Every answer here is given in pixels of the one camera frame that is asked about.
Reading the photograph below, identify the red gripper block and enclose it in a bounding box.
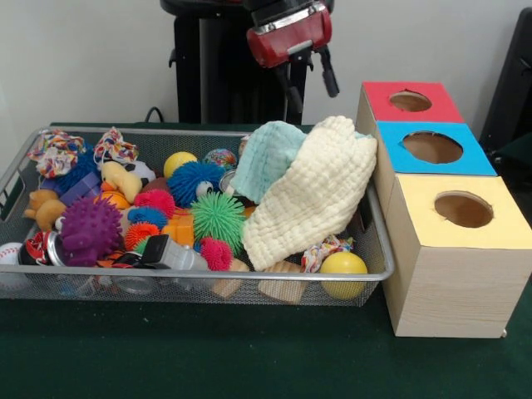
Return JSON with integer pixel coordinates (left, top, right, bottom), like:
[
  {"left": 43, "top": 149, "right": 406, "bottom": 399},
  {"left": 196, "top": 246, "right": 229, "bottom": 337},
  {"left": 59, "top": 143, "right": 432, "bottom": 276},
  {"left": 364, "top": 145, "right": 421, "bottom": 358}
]
[{"left": 245, "top": 2, "right": 341, "bottom": 114}]

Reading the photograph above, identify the light blue waffle cloth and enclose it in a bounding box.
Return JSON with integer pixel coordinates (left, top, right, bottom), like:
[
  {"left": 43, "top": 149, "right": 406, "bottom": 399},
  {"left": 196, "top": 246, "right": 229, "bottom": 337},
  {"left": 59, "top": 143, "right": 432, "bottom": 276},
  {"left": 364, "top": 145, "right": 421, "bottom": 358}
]
[{"left": 230, "top": 120, "right": 374, "bottom": 204}]

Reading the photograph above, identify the cream waffle cloth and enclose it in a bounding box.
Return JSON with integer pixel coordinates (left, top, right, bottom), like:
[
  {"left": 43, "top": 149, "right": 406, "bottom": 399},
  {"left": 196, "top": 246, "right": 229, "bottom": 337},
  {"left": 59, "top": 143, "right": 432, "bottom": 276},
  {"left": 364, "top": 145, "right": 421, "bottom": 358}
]
[{"left": 243, "top": 114, "right": 378, "bottom": 271}]

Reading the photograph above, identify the wooden box with three holes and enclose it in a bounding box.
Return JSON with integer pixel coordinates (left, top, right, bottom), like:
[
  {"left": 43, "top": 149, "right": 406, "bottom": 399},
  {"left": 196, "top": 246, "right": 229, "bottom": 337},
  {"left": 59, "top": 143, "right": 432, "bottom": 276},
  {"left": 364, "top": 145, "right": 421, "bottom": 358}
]
[{"left": 354, "top": 81, "right": 532, "bottom": 338}]

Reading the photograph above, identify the blue spiky ball with eyes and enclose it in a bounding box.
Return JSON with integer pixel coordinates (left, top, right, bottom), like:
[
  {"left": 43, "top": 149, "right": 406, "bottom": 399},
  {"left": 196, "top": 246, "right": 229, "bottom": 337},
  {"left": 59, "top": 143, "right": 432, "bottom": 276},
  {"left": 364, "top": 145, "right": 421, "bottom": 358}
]
[{"left": 167, "top": 160, "right": 228, "bottom": 209}]

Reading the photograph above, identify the plain green spiky ball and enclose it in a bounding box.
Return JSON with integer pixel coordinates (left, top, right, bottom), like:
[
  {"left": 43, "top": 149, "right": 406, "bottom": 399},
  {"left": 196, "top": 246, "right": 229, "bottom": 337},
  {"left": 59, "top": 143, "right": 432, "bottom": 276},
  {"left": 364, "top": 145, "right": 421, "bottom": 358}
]
[{"left": 190, "top": 191, "right": 249, "bottom": 257}]

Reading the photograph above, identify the large yellow ball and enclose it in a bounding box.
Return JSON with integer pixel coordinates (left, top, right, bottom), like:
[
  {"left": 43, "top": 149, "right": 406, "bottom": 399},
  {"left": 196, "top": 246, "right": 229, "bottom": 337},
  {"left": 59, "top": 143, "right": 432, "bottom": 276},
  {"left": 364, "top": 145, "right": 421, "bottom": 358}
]
[{"left": 319, "top": 250, "right": 370, "bottom": 300}]

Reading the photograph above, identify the crumpled colourful printed wrapper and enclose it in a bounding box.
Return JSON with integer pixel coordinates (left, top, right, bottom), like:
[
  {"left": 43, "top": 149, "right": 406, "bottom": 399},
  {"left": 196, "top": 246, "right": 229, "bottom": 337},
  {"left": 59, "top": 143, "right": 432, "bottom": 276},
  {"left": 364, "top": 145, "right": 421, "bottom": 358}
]
[
  {"left": 27, "top": 129, "right": 87, "bottom": 180},
  {"left": 94, "top": 126, "right": 140, "bottom": 165}
]

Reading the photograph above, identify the black chair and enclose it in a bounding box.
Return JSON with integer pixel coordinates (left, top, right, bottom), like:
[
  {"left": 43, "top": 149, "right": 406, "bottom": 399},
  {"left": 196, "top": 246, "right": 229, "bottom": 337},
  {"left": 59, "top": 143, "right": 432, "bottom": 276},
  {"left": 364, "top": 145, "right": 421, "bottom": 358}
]
[{"left": 480, "top": 7, "right": 532, "bottom": 145}]

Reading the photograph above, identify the neighbouring green covered table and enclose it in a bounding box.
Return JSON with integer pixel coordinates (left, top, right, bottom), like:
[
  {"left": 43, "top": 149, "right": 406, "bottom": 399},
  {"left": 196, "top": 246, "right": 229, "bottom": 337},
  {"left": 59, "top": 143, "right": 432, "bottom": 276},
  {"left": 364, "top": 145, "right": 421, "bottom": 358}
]
[{"left": 490, "top": 136, "right": 532, "bottom": 195}]

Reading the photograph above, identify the purple spiky rubber toy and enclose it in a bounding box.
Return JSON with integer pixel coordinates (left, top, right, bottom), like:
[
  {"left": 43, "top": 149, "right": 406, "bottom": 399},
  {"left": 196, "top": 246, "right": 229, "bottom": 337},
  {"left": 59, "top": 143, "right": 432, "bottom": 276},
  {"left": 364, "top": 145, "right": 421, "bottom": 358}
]
[{"left": 59, "top": 195, "right": 125, "bottom": 268}]

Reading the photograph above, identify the dark green table cloth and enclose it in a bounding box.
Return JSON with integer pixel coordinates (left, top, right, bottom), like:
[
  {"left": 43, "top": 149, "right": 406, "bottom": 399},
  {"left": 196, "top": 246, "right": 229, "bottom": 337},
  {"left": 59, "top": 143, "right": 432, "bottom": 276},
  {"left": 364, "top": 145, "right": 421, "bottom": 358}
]
[{"left": 0, "top": 121, "right": 532, "bottom": 399}]

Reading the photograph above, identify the crushed black can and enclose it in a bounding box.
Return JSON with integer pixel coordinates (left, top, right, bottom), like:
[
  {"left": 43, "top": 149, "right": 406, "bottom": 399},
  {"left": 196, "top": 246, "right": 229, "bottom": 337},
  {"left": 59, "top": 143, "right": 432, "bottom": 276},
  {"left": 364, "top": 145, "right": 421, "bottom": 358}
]
[{"left": 17, "top": 230, "right": 66, "bottom": 267}]

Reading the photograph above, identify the white baseball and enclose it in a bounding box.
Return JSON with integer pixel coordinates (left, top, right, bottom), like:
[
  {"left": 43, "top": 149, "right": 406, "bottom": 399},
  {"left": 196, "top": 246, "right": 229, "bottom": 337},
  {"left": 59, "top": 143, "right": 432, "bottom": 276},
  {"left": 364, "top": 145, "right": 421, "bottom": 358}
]
[{"left": 0, "top": 241, "right": 24, "bottom": 290}]

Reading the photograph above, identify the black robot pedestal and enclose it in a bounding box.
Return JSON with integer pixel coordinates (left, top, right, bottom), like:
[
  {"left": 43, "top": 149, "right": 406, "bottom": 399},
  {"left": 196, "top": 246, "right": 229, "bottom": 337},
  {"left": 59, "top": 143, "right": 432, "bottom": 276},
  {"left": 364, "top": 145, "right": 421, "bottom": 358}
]
[{"left": 160, "top": 0, "right": 336, "bottom": 125}]

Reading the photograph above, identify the shallow wire mesh bin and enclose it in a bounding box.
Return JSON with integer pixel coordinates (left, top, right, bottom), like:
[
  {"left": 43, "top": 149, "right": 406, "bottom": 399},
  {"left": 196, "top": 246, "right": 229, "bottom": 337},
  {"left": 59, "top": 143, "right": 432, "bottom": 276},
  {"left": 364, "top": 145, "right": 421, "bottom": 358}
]
[{"left": 0, "top": 127, "right": 396, "bottom": 308}]

